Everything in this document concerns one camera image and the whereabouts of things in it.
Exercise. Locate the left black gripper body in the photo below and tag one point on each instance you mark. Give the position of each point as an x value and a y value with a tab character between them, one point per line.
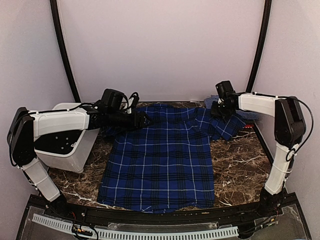
115	120

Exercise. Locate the right black frame post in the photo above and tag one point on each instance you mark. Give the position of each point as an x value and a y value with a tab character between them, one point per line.
260	45

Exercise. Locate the white slotted cable duct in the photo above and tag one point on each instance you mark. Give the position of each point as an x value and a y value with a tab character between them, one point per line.
117	231

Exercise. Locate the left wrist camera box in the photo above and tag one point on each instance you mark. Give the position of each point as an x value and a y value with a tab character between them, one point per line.
112	98

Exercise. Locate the black front rail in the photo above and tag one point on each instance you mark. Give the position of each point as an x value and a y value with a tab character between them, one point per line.
224	215

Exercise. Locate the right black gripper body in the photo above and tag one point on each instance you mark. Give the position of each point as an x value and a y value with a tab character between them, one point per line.
221	111

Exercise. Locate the dark blue plaid shirt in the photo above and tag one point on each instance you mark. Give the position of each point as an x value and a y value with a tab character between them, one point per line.
168	165

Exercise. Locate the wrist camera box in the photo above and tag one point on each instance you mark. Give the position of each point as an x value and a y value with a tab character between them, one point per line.
224	89
112	98

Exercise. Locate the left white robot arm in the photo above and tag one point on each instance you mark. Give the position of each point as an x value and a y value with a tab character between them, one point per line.
22	154

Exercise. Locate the black frame post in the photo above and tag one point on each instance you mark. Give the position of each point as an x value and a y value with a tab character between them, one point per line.
63	50
260	45

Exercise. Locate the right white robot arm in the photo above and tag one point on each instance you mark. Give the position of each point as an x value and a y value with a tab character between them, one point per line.
293	125

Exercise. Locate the red black folded shirt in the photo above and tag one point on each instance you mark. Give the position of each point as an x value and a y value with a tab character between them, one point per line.
249	124

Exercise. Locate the white plastic bin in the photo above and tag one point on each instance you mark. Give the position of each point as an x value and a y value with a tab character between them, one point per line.
61	136

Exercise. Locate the light blue checked folded shirt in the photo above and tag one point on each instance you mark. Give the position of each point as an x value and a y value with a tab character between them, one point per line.
247	115

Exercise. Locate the left black frame post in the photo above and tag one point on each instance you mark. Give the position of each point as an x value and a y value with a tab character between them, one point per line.
63	50

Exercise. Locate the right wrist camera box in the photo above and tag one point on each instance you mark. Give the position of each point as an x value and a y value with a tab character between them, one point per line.
224	89

